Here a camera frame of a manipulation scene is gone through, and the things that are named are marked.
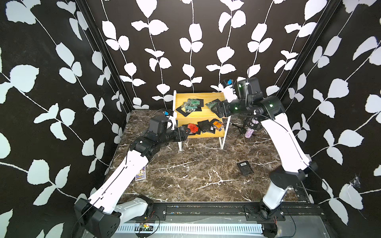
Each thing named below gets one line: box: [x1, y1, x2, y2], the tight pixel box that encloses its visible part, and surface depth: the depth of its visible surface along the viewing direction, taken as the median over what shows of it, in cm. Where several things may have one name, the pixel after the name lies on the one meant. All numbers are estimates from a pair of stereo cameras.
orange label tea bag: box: [212, 120, 224, 132], surface depth 92 cm
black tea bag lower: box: [195, 118, 219, 135], surface depth 91 cm
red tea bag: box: [187, 122, 199, 134], surface depth 90 cm
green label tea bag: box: [187, 98, 204, 108], surface depth 80 cm
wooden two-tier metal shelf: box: [173, 90, 232, 153], surface depth 81 cm
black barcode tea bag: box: [236, 160, 254, 177], surface depth 92 cm
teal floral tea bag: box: [184, 98, 201, 113], surface depth 78 cm
